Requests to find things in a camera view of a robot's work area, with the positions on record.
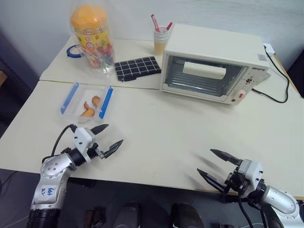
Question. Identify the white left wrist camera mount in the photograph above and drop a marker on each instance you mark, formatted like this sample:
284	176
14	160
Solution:
82	140

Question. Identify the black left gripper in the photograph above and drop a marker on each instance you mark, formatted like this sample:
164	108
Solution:
95	152

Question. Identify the short red pen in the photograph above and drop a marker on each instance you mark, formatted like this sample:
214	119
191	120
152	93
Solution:
169	26

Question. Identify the snack jar with orange lid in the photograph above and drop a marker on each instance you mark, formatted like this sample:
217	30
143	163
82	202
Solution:
93	35

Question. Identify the dark rounded shape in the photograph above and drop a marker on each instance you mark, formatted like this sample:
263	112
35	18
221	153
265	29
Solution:
127	215
185	216

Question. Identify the clear container with blue clips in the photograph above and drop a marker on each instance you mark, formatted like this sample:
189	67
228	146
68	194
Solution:
78	116

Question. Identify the white toaster oven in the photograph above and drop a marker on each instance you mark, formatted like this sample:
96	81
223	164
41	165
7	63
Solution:
213	40

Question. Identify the blue tape roll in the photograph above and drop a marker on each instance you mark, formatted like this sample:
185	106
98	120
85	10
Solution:
71	54

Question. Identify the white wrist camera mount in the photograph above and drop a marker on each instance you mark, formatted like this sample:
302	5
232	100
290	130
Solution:
82	140
251	173

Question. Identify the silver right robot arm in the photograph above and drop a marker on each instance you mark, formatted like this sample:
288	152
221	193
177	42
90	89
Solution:
281	199

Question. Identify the black white-grid pad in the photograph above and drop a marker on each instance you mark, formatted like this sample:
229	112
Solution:
137	67

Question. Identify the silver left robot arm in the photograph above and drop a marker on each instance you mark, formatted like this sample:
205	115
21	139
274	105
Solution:
53	169

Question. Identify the long red white pen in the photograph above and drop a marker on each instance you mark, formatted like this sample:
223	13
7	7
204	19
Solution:
155	22

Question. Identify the white power socket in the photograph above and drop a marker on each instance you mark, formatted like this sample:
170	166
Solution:
269	48

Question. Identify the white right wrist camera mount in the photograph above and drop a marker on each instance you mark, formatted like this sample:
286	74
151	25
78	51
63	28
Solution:
251	173

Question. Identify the blue container clip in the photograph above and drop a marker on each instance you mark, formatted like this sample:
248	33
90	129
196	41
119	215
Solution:
70	97
106	102

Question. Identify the brown dark shape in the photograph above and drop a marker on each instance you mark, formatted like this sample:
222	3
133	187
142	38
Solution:
95	217

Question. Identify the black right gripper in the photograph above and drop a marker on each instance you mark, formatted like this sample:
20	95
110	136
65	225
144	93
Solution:
238	184

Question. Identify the clear plastic bag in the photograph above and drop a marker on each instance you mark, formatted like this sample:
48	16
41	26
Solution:
107	64

